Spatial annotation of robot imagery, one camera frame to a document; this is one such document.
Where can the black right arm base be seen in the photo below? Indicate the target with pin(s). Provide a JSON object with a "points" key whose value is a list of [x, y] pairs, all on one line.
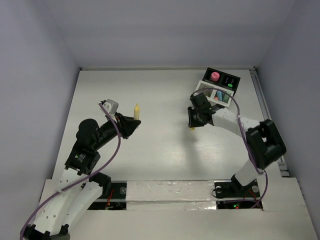
{"points": [[231, 197]]}

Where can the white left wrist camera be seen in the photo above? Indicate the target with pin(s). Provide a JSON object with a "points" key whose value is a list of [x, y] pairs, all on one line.
{"points": [[108, 106]]}

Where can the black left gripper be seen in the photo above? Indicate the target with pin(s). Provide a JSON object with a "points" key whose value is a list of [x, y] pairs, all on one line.
{"points": [[126, 125]]}

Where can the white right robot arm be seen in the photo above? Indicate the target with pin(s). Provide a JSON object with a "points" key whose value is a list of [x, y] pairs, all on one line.
{"points": [[262, 141]]}

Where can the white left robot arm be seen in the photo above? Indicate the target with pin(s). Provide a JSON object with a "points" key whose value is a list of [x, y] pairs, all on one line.
{"points": [[79, 186]]}

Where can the blue pencil-shaped highlighter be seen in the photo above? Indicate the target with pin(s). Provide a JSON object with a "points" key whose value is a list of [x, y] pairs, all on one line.
{"points": [[219, 95]]}

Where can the green pencil-shaped highlighter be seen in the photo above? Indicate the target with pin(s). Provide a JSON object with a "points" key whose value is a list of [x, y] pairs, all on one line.
{"points": [[225, 98]]}

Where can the white front platform board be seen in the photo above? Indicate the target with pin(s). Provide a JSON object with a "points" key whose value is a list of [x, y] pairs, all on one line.
{"points": [[284, 216]]}

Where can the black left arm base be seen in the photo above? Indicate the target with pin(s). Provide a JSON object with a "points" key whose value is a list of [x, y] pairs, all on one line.
{"points": [[114, 200]]}

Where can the yellow pencil-shaped highlighter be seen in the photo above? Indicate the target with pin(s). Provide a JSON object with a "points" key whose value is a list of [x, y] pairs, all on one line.
{"points": [[136, 112]]}

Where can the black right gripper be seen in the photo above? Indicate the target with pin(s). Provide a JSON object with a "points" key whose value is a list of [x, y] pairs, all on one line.
{"points": [[191, 123]]}

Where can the pink tape roll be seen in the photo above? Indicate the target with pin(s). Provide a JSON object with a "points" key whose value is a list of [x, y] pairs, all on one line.
{"points": [[215, 76]]}

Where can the white black desk organizer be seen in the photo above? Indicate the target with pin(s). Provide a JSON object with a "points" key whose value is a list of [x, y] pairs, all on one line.
{"points": [[210, 88]]}

